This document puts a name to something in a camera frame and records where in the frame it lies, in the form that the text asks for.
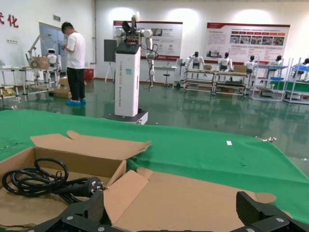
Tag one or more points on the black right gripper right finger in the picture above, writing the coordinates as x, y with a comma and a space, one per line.
246, 207

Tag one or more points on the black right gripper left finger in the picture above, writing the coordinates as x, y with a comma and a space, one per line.
95, 205

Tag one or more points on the open brown cardboard box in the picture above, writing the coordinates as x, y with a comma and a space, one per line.
79, 147
181, 200

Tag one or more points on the cardboard box on floor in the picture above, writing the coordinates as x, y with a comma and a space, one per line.
61, 91

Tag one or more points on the red box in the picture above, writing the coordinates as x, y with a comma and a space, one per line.
88, 74

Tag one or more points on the cardboard box on bench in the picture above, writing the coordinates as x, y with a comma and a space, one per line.
39, 63

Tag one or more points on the small white label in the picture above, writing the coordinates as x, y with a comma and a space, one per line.
229, 143

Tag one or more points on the green table cloth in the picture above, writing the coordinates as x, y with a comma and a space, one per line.
193, 149

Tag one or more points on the workbench with blue bins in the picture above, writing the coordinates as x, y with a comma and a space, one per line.
268, 93

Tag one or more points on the workbench with green top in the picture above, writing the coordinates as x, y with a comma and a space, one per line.
298, 85

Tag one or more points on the white black humanoid robot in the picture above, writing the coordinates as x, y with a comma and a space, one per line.
225, 62
251, 64
301, 68
276, 62
196, 59

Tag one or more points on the black stool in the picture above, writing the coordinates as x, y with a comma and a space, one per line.
166, 76

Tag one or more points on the white kiosk machine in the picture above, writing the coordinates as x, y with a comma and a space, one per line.
179, 72

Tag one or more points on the small white humanoid robot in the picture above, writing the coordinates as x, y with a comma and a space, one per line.
51, 58

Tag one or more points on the white desk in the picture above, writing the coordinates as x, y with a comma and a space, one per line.
166, 68

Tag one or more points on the person in white shirt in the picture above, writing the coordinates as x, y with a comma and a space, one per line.
76, 50

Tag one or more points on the black panel on stand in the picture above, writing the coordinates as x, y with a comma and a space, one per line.
109, 49

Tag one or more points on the white pipe workbench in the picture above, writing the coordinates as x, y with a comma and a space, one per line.
14, 70

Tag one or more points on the blue grey door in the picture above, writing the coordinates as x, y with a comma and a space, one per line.
49, 31

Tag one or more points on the green exit sign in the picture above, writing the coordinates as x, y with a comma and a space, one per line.
57, 18

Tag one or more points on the white frame workbench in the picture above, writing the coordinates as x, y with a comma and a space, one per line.
231, 74
199, 71

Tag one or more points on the wide wall poster with photos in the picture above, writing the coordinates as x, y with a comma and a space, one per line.
248, 46

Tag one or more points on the white pipe frame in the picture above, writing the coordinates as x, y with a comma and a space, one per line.
33, 44

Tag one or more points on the wall poster red border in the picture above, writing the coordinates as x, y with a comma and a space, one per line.
171, 38

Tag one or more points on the wall power outlet strip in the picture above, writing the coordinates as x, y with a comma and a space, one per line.
12, 41

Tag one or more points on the red wall characters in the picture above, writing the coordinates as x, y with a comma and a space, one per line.
12, 20

